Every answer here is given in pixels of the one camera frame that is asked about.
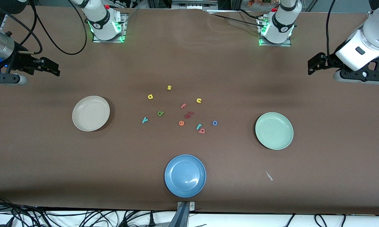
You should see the beige brown plate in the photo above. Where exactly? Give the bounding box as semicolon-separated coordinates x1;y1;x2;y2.
72;96;111;132

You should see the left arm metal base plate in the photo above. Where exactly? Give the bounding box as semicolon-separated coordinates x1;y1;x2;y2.
259;17;292;47

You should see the black base cable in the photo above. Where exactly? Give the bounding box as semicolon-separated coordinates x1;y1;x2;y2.
237;9;265;22
212;13;265;29

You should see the brown table cover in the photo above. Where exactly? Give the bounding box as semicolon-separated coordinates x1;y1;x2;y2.
0;6;379;215

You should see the light green plate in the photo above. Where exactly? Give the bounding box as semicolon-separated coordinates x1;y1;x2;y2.
255;112;294;150

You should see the grey metal frame piece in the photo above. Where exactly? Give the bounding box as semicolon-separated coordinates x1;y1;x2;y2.
172;0;218;10

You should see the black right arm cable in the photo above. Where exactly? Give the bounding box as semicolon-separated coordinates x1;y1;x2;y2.
18;0;88;55

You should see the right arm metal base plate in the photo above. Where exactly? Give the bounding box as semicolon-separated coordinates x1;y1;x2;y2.
93;14;127;43

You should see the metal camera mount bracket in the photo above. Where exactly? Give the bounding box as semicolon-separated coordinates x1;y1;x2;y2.
169;201;196;227

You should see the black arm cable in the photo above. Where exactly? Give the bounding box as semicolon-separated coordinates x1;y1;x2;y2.
18;0;88;55
326;0;337;63

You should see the blue plate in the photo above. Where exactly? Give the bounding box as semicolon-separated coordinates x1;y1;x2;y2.
164;154;207;198

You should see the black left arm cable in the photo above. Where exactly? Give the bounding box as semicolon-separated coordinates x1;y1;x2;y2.
326;0;337;63

